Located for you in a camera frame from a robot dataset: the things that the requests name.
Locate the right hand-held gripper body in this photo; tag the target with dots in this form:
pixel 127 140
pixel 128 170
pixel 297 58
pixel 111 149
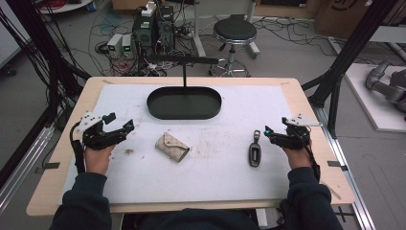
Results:
pixel 295 139

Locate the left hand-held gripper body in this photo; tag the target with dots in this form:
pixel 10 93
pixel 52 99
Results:
pixel 95 139

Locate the black car key fob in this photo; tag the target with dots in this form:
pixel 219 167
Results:
pixel 255 153

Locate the beige key pouch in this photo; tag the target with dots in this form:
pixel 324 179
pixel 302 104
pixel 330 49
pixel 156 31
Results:
pixel 171 147

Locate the black oval tray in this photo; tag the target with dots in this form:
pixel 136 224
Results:
pixel 183 103

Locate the person's right hand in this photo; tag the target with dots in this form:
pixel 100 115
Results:
pixel 298 158

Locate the person's left hand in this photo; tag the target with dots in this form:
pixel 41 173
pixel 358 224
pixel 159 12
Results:
pixel 97 159

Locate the black tape strip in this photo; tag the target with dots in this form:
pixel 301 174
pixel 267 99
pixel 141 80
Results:
pixel 336 165
pixel 51 165

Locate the grey power supply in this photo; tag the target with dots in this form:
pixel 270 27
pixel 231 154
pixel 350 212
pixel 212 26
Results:
pixel 114 44
pixel 127 46

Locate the white table mat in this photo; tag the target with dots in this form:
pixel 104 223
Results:
pixel 207 179

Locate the white floor board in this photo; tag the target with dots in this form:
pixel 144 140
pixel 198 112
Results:
pixel 367 102

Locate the black T-shaped stand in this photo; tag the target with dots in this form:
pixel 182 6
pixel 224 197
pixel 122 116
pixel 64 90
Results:
pixel 184 60

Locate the black computer tower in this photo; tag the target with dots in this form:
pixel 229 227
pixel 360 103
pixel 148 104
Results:
pixel 144 35
pixel 166 28

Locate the black round stool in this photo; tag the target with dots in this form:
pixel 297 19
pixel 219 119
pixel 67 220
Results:
pixel 235 32

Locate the person's torso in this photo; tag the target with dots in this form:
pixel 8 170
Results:
pixel 194 220

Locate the white power strip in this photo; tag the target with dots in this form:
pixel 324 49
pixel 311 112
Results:
pixel 148 9

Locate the white round table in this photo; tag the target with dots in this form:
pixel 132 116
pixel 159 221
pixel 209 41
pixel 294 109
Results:
pixel 63 5

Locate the cardboard box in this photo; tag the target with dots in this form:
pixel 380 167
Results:
pixel 348 16

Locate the aluminium rail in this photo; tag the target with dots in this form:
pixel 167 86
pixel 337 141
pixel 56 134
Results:
pixel 22 172
pixel 348 179

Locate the black frame post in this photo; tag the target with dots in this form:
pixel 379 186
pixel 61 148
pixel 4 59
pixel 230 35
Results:
pixel 44 57
pixel 348 57

